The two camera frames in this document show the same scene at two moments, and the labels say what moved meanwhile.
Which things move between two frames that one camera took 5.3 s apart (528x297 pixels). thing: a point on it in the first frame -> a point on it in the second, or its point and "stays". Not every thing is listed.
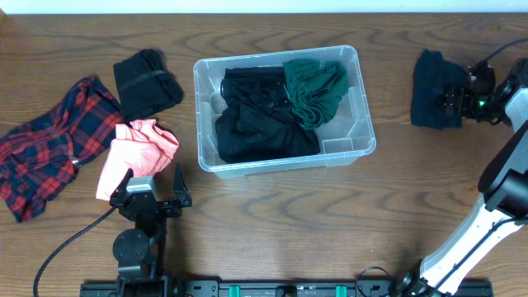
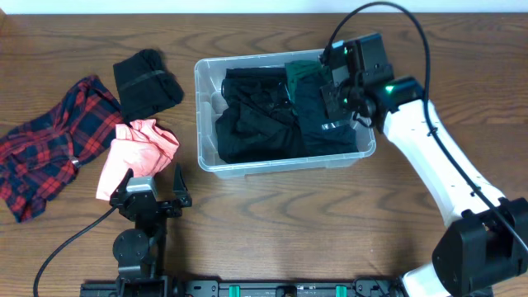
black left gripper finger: (180, 190) stays
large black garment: (257, 120) stays
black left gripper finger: (120, 188) stays
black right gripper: (466, 94) -> (337, 106)
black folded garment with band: (144, 84) stays
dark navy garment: (432, 75) -> (335, 139)
